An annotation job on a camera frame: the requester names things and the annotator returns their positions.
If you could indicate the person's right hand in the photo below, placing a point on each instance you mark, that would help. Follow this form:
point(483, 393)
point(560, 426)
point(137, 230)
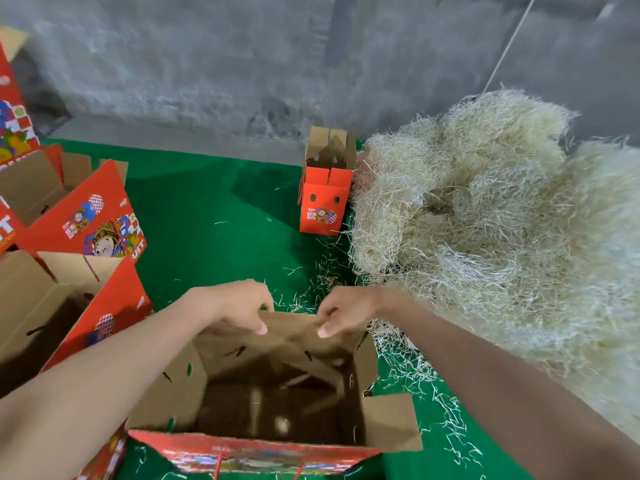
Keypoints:
point(352, 305)

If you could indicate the small white wall tag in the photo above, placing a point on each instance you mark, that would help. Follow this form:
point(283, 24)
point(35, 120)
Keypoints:
point(605, 10)

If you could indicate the person's left forearm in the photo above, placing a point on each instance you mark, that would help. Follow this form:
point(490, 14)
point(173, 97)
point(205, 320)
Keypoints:
point(90, 385)

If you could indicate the white pole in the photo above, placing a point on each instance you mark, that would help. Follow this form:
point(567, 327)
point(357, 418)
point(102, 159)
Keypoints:
point(510, 45)

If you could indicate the group of red boxes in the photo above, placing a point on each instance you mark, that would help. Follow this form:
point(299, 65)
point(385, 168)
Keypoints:
point(90, 225)

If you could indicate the pile of wood wool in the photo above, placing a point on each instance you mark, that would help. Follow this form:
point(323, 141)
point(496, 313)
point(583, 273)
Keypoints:
point(500, 225)

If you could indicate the person's left hand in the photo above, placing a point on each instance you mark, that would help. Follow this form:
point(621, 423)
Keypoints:
point(235, 300)

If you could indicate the red cardboard box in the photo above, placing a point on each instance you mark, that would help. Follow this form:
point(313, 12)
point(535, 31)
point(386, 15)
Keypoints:
point(280, 395)
point(325, 195)

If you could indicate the person's right forearm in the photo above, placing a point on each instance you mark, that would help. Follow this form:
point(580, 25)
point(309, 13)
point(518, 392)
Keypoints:
point(500, 385)

